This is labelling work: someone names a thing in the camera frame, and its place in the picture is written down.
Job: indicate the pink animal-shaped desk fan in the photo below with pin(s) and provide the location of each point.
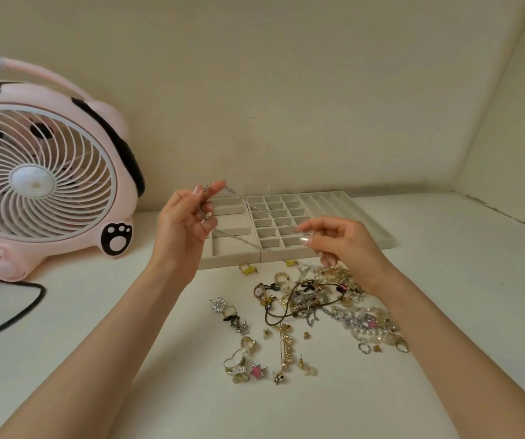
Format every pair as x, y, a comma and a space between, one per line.
33, 178

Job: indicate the person's left forearm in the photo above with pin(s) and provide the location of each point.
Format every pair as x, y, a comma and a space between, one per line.
97, 361

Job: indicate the person's left hand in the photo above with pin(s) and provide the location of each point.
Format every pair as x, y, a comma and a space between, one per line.
180, 233

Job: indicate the person's right hand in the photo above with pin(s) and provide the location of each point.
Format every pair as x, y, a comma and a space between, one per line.
349, 251

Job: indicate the grey bracelet tray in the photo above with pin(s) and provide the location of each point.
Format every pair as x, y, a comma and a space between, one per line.
235, 249

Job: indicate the pile of mixed jewelry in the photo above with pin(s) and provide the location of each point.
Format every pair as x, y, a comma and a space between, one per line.
317, 299

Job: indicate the person's right forearm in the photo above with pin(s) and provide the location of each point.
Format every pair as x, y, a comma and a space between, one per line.
463, 361

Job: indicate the grey earring grid tray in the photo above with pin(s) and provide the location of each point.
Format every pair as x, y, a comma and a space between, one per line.
271, 214

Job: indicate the grey necklace tray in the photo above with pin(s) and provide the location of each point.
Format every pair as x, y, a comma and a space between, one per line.
349, 210

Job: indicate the white table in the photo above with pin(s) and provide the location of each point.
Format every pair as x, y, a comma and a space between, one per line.
473, 278

